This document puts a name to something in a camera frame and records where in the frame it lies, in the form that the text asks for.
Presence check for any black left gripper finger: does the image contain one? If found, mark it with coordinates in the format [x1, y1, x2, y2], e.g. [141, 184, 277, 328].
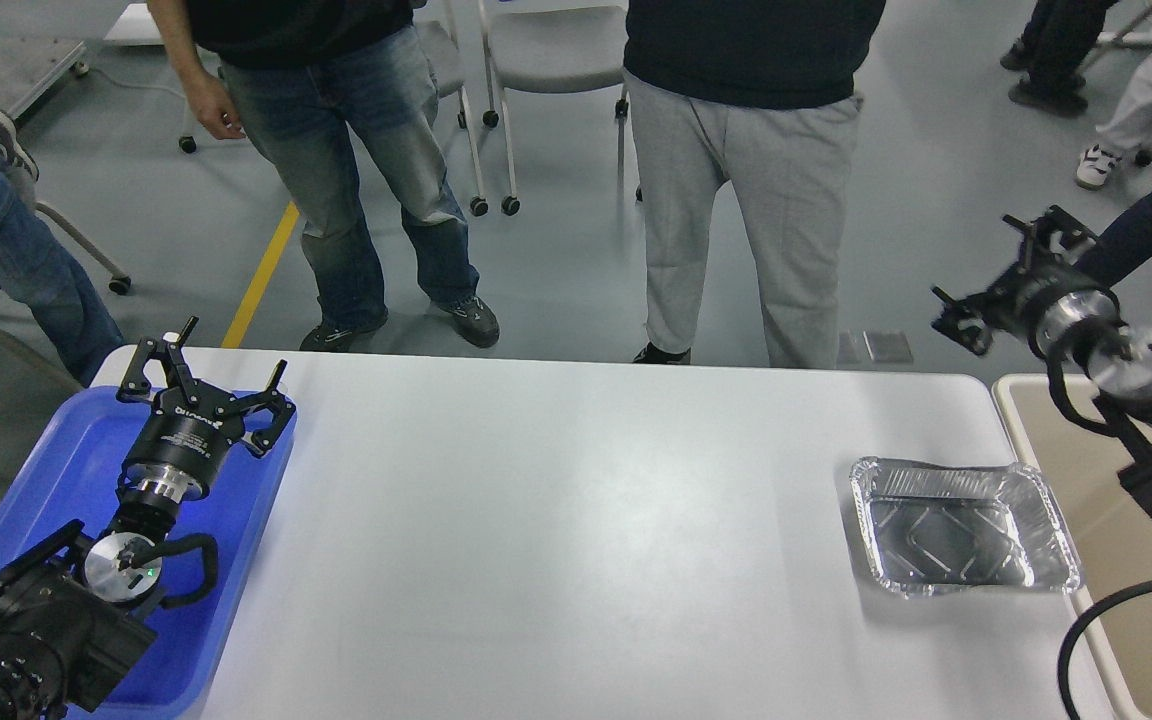
[118, 317, 203, 404]
[218, 361, 296, 457]

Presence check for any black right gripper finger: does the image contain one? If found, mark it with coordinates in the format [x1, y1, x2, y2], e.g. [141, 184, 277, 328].
[931, 285, 1001, 357]
[1002, 205, 1100, 270]

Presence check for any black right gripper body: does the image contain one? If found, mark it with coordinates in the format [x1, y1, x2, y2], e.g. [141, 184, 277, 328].
[988, 260, 1121, 359]

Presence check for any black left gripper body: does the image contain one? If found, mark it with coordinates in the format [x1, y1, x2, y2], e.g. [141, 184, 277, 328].
[123, 386, 244, 498]

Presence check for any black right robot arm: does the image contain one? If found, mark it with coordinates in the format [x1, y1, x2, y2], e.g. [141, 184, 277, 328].
[933, 206, 1152, 719]

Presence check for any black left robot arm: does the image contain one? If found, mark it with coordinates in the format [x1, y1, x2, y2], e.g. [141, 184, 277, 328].
[0, 329, 296, 719]

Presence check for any person in black trousers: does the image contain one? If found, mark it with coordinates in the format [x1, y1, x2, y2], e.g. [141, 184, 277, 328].
[1000, 1, 1115, 118]

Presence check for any aluminium foil tray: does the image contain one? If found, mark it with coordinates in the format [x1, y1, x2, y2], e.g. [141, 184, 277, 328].
[849, 456, 1084, 597]

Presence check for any blue plastic tray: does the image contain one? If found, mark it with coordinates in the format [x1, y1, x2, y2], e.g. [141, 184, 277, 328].
[0, 386, 294, 719]

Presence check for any person in jeans at left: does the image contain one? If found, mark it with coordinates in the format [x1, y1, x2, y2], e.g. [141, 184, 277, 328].
[0, 109, 126, 386]

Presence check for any person in grey sweatpants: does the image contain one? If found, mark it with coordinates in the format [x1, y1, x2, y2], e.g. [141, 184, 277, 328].
[623, 1, 884, 369]

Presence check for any person in blue jeans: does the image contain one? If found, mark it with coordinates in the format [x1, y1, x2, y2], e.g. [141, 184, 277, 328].
[147, 1, 500, 353]

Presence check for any grey metal cart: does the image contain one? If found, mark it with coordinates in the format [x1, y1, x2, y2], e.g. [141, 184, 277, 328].
[0, 0, 89, 121]

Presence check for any beige plastic bin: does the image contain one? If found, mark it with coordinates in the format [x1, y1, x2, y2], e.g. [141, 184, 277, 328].
[992, 374, 1152, 719]

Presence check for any grey chair on castors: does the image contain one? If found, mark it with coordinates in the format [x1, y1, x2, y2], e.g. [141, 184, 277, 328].
[415, 1, 630, 217]

